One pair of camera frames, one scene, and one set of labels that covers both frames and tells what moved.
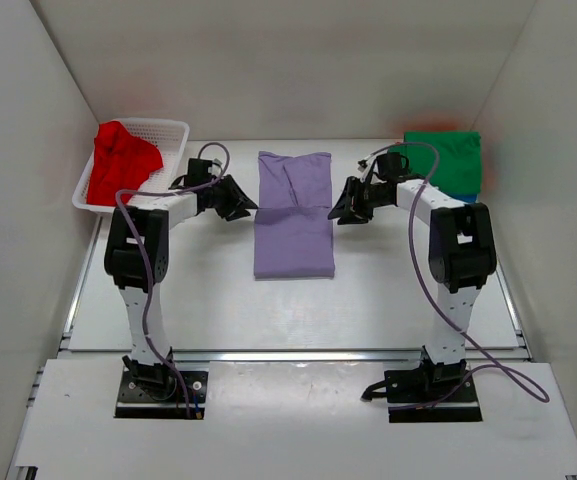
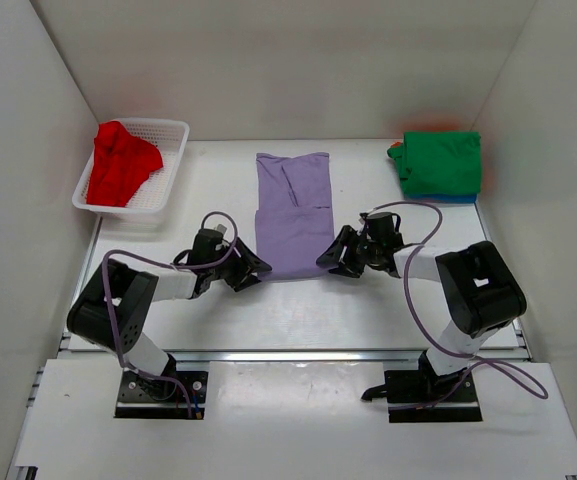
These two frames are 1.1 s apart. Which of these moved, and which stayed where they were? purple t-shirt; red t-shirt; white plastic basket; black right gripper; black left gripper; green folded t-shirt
Moved: black right gripper; black left gripper
Stayed: green folded t-shirt; red t-shirt; purple t-shirt; white plastic basket
